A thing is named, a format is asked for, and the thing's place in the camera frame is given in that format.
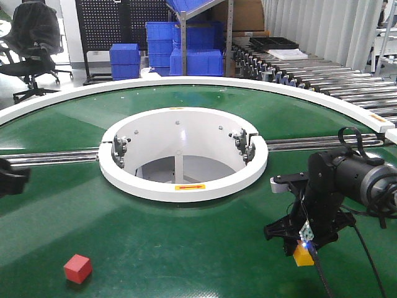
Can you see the black pegboard panel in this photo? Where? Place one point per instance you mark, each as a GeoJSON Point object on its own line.
{"type": "Point", "coordinates": [103, 23]}

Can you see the yellow arrow warning label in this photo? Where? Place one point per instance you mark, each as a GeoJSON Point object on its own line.
{"type": "Point", "coordinates": [189, 187]}

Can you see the white outer rim guard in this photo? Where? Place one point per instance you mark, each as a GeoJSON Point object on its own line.
{"type": "Point", "coordinates": [375, 122]}

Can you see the white flat tray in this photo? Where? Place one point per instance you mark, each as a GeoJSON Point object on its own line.
{"type": "Point", "coordinates": [288, 54]}

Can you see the red cube block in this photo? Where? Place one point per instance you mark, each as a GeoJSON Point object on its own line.
{"type": "Point", "coordinates": [78, 268]}

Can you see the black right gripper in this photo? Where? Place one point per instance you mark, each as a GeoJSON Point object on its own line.
{"type": "Point", "coordinates": [318, 208]}

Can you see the black office chair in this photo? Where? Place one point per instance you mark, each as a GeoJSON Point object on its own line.
{"type": "Point", "coordinates": [35, 36]}

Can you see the tall blue crate stack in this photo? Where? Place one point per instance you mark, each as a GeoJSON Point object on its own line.
{"type": "Point", "coordinates": [159, 38]}

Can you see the steel roller conveyor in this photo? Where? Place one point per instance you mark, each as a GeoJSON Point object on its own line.
{"type": "Point", "coordinates": [370, 92]}

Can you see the small blue stacked crates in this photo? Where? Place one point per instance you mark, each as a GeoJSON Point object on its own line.
{"type": "Point", "coordinates": [125, 61]}

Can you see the black compartment tray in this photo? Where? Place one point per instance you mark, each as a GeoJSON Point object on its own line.
{"type": "Point", "coordinates": [273, 43]}

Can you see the steel roller bar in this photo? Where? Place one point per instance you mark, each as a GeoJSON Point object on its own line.
{"type": "Point", "coordinates": [318, 143]}
{"type": "Point", "coordinates": [49, 158]}

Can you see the right steel roller bar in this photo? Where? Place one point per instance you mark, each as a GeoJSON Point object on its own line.
{"type": "Point", "coordinates": [318, 143]}

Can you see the white inner ring guard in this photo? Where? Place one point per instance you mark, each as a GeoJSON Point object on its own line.
{"type": "Point", "coordinates": [182, 154]}

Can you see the left steel roller bar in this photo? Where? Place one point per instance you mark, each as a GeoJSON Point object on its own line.
{"type": "Point", "coordinates": [49, 158]}

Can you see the yellow studded toy brick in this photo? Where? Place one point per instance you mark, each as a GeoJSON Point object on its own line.
{"type": "Point", "coordinates": [302, 256]}

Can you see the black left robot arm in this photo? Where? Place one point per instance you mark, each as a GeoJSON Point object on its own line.
{"type": "Point", "coordinates": [13, 180]}

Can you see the metal shelf rack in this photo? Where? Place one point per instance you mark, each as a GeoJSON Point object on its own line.
{"type": "Point", "coordinates": [185, 11]}

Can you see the large blue crate front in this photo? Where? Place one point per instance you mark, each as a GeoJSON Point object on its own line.
{"type": "Point", "coordinates": [208, 62]}

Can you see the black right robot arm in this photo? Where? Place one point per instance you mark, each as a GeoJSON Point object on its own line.
{"type": "Point", "coordinates": [368, 181]}

